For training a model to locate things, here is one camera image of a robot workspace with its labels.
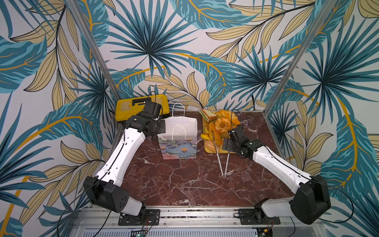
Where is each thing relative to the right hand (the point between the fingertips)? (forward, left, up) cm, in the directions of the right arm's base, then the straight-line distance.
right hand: (232, 144), depth 85 cm
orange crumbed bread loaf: (+10, +6, -5) cm, 13 cm away
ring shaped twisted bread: (+16, +2, -2) cm, 16 cm away
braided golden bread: (+29, -6, -8) cm, 31 cm away
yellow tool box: (+29, +67, +2) cm, 73 cm away
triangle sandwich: (+29, +9, -7) cm, 31 cm away
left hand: (+3, +40, +12) cm, 42 cm away
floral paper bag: (-4, +30, +10) cm, 31 cm away
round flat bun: (+4, +11, -10) cm, 16 cm away
